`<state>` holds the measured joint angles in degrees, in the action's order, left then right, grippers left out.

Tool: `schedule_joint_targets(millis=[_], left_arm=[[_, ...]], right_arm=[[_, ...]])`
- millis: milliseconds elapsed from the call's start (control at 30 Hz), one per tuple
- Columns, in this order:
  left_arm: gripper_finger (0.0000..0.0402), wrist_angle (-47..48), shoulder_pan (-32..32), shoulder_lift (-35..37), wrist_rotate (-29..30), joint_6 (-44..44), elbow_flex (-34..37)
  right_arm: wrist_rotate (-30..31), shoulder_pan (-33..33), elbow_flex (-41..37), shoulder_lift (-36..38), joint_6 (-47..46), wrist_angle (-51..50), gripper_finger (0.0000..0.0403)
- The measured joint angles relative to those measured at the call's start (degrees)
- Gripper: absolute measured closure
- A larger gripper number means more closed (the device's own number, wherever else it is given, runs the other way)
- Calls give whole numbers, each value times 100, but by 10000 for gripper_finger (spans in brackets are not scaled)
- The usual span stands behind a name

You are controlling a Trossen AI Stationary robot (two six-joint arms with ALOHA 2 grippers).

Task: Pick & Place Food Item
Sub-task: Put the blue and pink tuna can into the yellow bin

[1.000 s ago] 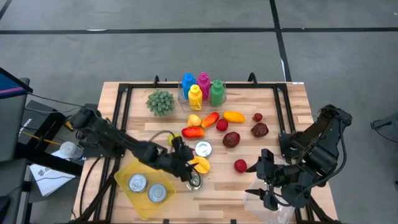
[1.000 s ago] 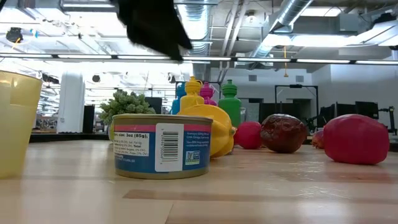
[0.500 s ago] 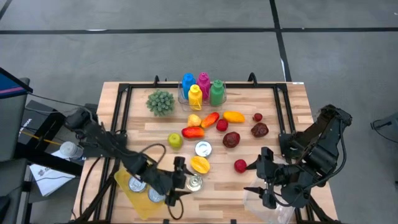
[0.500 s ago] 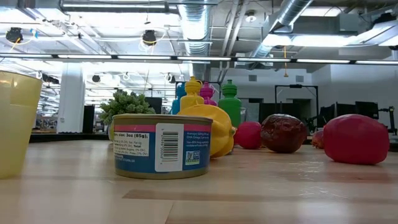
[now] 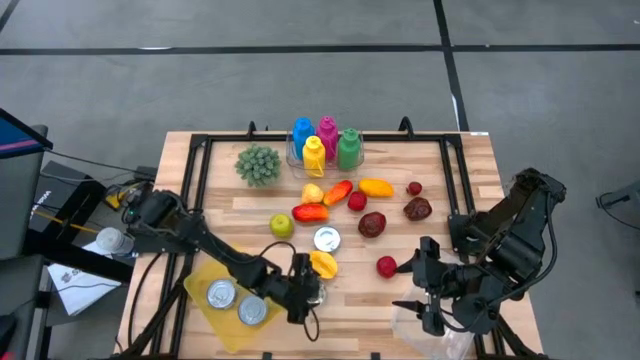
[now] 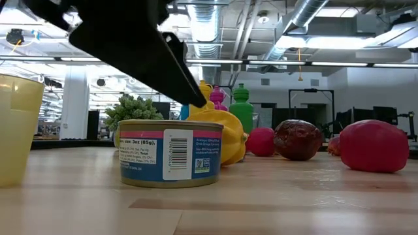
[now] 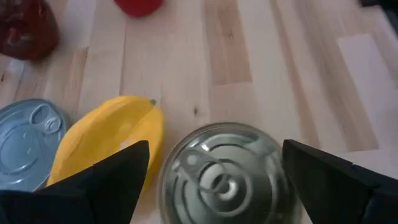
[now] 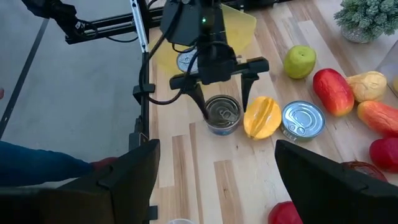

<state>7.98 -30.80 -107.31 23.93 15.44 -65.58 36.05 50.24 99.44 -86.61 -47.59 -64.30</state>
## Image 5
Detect green apple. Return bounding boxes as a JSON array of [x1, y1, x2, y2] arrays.
[[269, 213, 295, 239]]

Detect dark red round fruit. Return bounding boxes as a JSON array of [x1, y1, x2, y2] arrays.
[[357, 211, 388, 239]]

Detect orange red fruit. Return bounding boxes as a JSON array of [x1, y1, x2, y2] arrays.
[[322, 179, 355, 207]]

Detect white paper sheets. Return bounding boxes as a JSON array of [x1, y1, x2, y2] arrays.
[[47, 242, 124, 317]]

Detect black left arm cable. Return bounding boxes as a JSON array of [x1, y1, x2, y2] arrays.
[[257, 240, 322, 344]]

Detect red label can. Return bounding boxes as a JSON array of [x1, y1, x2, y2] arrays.
[[206, 278, 238, 311]]

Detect green plastic bottle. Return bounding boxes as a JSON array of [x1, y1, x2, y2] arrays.
[[337, 127, 363, 172]]

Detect blue plastic bottle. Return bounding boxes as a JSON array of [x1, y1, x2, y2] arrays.
[[292, 116, 316, 161]]

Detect yellow starfruit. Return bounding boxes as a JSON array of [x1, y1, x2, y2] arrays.
[[309, 250, 340, 280]]

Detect black case white text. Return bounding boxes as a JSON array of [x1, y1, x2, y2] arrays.
[[30, 160, 106, 236]]

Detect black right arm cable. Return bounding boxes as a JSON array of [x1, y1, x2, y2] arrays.
[[492, 189, 560, 306]]

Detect green succulent plant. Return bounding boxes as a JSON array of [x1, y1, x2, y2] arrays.
[[233, 142, 283, 189]]

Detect white round lid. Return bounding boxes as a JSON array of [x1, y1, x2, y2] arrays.
[[312, 225, 343, 254]]

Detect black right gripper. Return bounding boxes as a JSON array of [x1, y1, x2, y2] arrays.
[[391, 235, 504, 337]]

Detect clear bottle tray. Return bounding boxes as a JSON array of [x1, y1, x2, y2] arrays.
[[285, 128, 366, 180]]

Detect clear plastic bin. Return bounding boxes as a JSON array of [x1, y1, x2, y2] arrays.
[[391, 289, 476, 360]]

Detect black label can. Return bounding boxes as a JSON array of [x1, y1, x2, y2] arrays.
[[237, 294, 269, 327]]

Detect yellow plastic bin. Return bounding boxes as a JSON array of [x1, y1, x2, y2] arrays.
[[182, 259, 284, 355]]

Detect pink plastic bottle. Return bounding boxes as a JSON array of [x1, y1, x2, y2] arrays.
[[316, 115, 340, 161]]

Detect pale yellow fruit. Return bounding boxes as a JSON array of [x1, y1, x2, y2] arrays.
[[300, 182, 325, 205]]

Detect black floor cable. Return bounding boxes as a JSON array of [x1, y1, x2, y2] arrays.
[[593, 192, 640, 239]]

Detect dark red wrinkled fruit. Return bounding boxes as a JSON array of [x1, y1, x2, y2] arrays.
[[402, 196, 434, 223]]

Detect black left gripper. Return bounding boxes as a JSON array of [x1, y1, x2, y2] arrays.
[[267, 252, 321, 325]]

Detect clear water bottle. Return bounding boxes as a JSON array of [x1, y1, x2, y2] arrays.
[[95, 226, 136, 257]]

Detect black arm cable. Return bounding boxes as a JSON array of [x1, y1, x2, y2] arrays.
[[257, 240, 322, 344], [492, 189, 560, 306]]

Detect black metal table frame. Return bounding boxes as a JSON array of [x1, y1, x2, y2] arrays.
[[117, 115, 551, 360]]

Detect yellow plastic bottle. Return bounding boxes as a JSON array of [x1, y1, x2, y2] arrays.
[[301, 135, 327, 179]]

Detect blue screen monitor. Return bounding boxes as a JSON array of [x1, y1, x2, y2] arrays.
[[0, 107, 54, 160]]

